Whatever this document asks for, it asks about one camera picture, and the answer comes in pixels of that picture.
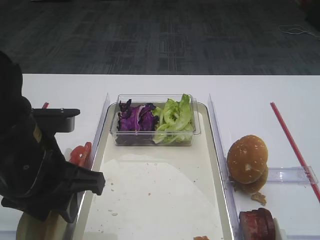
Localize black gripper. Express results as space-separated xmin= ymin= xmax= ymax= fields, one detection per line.
xmin=0 ymin=112 xmax=105 ymax=224

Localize white bun bottom half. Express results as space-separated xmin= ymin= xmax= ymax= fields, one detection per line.
xmin=44 ymin=211 xmax=68 ymax=240

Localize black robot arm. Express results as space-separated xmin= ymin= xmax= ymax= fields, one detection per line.
xmin=0 ymin=53 xmax=105 ymax=223

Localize front tomato slice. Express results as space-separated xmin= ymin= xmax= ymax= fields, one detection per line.
xmin=69 ymin=145 xmax=85 ymax=165

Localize tomato slice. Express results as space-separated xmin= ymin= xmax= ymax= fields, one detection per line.
xmin=69 ymin=145 xmax=85 ymax=165
xmin=79 ymin=142 xmax=92 ymax=168

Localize rear tomato slice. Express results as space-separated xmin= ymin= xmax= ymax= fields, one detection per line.
xmin=79 ymin=142 xmax=92 ymax=168

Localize green lettuce leaves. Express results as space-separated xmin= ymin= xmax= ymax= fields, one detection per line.
xmin=152 ymin=93 xmax=194 ymax=146

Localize red meat patty slices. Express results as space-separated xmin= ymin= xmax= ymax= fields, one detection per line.
xmin=239 ymin=207 xmax=276 ymax=240

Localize left long clear divider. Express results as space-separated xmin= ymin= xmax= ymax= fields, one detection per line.
xmin=62 ymin=92 xmax=110 ymax=240

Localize long clear divider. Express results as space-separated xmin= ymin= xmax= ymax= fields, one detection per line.
xmin=207 ymin=94 xmax=243 ymax=240
xmin=62 ymin=92 xmax=110 ymax=240

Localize left bun half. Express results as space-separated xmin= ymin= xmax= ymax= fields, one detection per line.
xmin=15 ymin=213 xmax=51 ymax=240

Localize white metal tray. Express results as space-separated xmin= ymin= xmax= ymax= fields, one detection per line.
xmin=73 ymin=103 xmax=233 ymax=240

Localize left red tape strip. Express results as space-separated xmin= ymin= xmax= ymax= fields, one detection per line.
xmin=42 ymin=102 xmax=49 ymax=109

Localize red tape strip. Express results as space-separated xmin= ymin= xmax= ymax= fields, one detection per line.
xmin=270 ymin=102 xmax=320 ymax=201
xmin=42 ymin=102 xmax=49 ymax=109

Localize purple cabbage leaves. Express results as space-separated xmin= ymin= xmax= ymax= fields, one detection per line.
xmin=117 ymin=99 xmax=159 ymax=132

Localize clear plastic salad container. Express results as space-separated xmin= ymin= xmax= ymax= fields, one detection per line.
xmin=109 ymin=93 xmax=201 ymax=146

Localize orange food scrap on tray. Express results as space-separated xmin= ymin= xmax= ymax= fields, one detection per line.
xmin=193 ymin=235 xmax=210 ymax=240

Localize right long clear divider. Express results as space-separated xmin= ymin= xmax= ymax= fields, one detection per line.
xmin=207 ymin=94 xmax=243 ymax=240

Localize sesame bun top front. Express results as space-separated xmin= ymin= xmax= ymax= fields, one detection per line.
xmin=226 ymin=135 xmax=268 ymax=185

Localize sesame bun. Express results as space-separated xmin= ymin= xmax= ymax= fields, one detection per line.
xmin=234 ymin=167 xmax=269 ymax=194
xmin=226 ymin=135 xmax=268 ymax=185

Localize brown food crumb clump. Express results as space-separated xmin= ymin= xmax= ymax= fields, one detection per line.
xmin=251 ymin=192 xmax=267 ymax=206

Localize sesame bun top rear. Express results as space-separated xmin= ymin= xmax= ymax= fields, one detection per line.
xmin=234 ymin=167 xmax=269 ymax=194

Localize right upper clear crossbar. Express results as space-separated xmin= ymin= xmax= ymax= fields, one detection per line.
xmin=266 ymin=166 xmax=319 ymax=185

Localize right red tape strip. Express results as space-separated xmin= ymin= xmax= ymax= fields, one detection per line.
xmin=270 ymin=102 xmax=320 ymax=201

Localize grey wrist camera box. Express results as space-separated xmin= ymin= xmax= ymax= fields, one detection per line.
xmin=31 ymin=108 xmax=81 ymax=135

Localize white cable on floor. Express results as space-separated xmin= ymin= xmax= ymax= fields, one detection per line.
xmin=278 ymin=24 xmax=320 ymax=40

